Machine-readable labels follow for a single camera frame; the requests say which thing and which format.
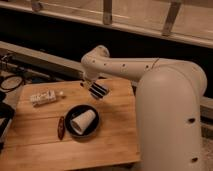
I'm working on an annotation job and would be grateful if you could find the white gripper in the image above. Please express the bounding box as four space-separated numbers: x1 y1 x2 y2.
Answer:
80 78 109 99

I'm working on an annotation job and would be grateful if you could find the wooden board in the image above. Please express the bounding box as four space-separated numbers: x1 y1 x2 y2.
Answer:
0 79 140 171

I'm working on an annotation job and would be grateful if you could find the black round bowl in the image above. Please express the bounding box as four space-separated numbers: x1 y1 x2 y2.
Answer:
65 105 100 138

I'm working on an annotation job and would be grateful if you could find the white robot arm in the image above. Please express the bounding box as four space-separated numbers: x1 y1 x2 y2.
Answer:
81 45 207 171

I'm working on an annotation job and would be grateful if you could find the white paper cup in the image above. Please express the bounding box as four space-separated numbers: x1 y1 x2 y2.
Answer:
70 110 96 135

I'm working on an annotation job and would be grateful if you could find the black round ring object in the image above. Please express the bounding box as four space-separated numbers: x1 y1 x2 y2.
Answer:
0 75 25 92

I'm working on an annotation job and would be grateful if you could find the black equipment at left edge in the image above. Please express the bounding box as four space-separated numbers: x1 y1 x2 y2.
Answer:
0 91 15 152

